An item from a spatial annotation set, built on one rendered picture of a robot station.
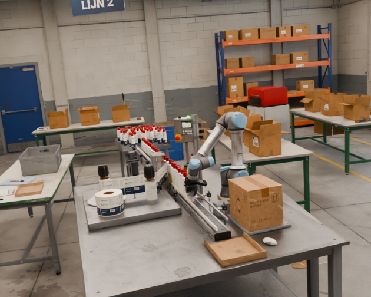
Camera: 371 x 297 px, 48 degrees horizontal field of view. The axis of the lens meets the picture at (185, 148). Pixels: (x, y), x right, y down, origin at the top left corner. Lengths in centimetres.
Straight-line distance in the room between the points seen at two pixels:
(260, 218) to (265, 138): 219
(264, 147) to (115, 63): 659
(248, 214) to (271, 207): 16
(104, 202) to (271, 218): 117
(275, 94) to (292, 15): 348
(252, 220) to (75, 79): 860
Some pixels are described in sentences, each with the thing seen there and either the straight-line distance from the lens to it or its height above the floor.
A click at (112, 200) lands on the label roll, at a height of 100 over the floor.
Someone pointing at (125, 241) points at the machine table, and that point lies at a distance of 276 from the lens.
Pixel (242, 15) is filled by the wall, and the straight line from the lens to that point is 1120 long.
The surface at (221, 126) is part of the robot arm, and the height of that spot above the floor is 143.
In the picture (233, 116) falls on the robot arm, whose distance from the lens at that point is 300.
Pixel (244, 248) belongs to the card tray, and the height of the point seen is 83.
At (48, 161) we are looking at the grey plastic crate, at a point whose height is 94.
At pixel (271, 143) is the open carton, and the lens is 480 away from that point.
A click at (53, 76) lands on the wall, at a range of 1080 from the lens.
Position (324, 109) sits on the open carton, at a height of 87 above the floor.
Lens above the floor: 194
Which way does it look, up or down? 12 degrees down
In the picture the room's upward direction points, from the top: 5 degrees counter-clockwise
